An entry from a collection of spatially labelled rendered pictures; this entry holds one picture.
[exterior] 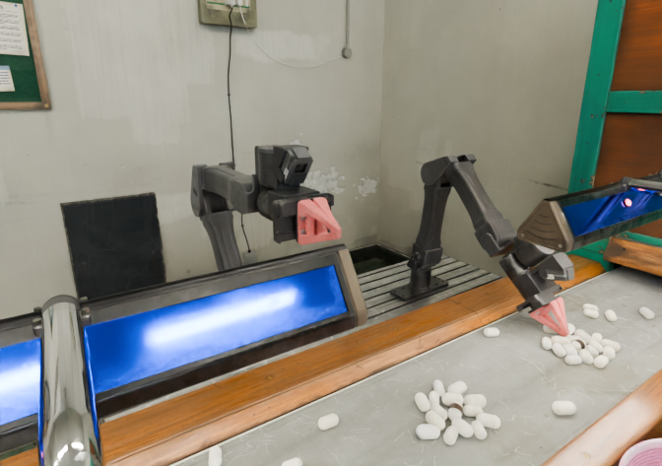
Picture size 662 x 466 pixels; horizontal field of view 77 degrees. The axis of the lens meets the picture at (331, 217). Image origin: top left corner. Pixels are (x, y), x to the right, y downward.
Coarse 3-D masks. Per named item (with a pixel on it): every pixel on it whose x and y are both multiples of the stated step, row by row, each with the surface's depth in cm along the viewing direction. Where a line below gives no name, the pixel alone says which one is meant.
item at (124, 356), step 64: (320, 256) 39; (0, 320) 27; (128, 320) 30; (192, 320) 32; (256, 320) 35; (320, 320) 37; (0, 384) 26; (128, 384) 29; (192, 384) 31; (0, 448) 25
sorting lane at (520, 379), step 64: (512, 320) 100; (576, 320) 100; (640, 320) 100; (384, 384) 78; (448, 384) 78; (512, 384) 78; (576, 384) 78; (640, 384) 78; (256, 448) 63; (320, 448) 63; (384, 448) 63; (448, 448) 63; (512, 448) 63
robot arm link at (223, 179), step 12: (192, 168) 93; (204, 168) 91; (216, 168) 90; (228, 168) 89; (192, 180) 94; (204, 180) 91; (216, 180) 87; (228, 180) 81; (240, 180) 77; (192, 192) 96; (216, 192) 89; (228, 192) 82; (192, 204) 97
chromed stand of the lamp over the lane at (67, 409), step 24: (48, 312) 27; (72, 312) 27; (48, 336) 24; (72, 336) 24; (48, 360) 22; (72, 360) 22; (48, 384) 20; (72, 384) 20; (48, 408) 18; (72, 408) 18; (96, 408) 19; (48, 432) 17; (72, 432) 17; (96, 432) 18; (48, 456) 17; (72, 456) 17; (96, 456) 17
